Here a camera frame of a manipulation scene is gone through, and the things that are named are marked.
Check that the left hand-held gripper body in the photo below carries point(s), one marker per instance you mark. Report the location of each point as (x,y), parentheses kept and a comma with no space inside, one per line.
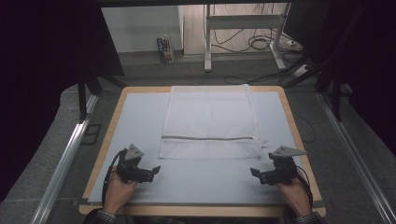
(130,169)

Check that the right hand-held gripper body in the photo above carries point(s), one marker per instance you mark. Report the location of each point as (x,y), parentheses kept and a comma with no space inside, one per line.
(283,172)

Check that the white mesh laundry bag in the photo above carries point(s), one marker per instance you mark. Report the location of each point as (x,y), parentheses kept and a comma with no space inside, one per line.
(210,118)

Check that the person's right hand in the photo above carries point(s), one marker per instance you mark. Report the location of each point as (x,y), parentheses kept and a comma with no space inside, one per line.
(295,196)

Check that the person's left hand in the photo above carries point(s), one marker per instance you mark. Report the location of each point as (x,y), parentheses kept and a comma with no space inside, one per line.
(116,194)

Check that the pale blue table mat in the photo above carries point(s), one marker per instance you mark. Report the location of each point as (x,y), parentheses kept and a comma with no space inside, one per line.
(140,124)

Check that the grey tape strip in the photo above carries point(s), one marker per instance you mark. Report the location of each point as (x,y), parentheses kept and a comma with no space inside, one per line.
(319,204)

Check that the black metal stand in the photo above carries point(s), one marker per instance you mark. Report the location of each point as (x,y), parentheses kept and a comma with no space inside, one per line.
(336,99)
(82,96)

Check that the white power strip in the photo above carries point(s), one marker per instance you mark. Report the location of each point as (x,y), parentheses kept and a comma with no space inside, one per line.
(301,70)

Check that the pack of bottles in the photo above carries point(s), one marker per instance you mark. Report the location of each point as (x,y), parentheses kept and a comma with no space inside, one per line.
(165,49)

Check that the black rectangular frame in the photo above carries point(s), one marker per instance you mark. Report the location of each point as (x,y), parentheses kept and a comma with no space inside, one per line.
(91,134)

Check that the aluminium rail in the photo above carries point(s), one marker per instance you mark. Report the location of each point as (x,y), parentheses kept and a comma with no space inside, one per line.
(62,165)
(355,155)

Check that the white metal desk frame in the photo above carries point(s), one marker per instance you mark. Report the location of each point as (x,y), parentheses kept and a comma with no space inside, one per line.
(243,21)

